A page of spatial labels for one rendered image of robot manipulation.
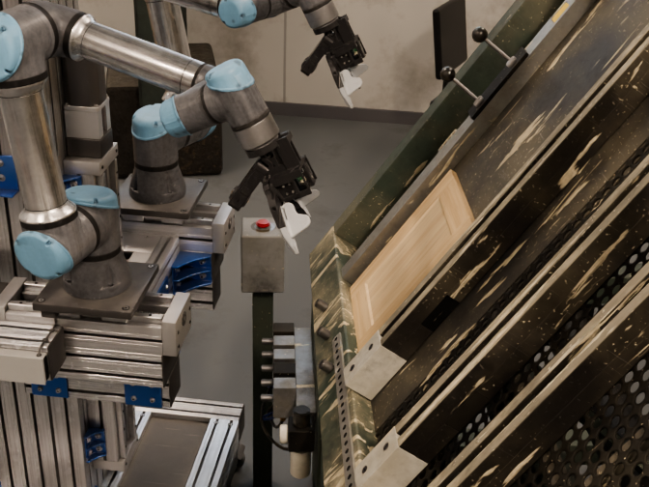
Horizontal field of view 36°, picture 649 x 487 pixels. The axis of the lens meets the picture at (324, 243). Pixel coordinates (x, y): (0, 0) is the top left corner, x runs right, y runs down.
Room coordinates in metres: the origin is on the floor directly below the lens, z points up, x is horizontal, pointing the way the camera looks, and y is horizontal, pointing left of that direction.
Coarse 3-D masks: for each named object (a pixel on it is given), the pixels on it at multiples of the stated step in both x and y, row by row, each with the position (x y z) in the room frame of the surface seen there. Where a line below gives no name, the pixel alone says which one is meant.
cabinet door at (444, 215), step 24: (432, 192) 2.21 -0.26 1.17; (456, 192) 2.10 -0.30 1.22; (432, 216) 2.12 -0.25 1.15; (456, 216) 2.01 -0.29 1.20; (408, 240) 2.13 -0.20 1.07; (432, 240) 2.03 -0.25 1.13; (456, 240) 1.93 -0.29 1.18; (384, 264) 2.14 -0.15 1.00; (408, 264) 2.04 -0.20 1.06; (432, 264) 1.93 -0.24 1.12; (360, 288) 2.15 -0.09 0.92; (384, 288) 2.04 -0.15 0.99; (408, 288) 1.94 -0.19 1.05; (360, 312) 2.05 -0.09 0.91; (384, 312) 1.95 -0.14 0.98; (360, 336) 1.96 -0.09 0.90
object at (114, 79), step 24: (144, 24) 4.75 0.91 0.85; (192, 48) 5.47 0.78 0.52; (120, 72) 5.00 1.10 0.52; (120, 96) 4.79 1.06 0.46; (144, 96) 4.73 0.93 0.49; (120, 120) 4.79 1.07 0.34; (120, 144) 4.79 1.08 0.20; (192, 144) 4.86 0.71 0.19; (216, 144) 4.88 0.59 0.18; (120, 168) 4.79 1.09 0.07; (192, 168) 4.86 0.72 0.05; (216, 168) 4.88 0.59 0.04
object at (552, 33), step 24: (576, 0) 2.26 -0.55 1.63; (552, 24) 2.27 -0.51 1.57; (528, 48) 2.29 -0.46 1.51; (552, 48) 2.26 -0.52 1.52; (528, 72) 2.26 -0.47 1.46; (504, 96) 2.26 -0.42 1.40; (480, 120) 2.25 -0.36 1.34; (456, 144) 2.25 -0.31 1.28; (432, 168) 2.26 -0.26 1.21; (408, 192) 2.27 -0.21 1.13; (384, 216) 2.29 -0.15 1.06; (408, 216) 2.24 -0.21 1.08; (384, 240) 2.24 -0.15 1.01; (360, 264) 2.24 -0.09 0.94
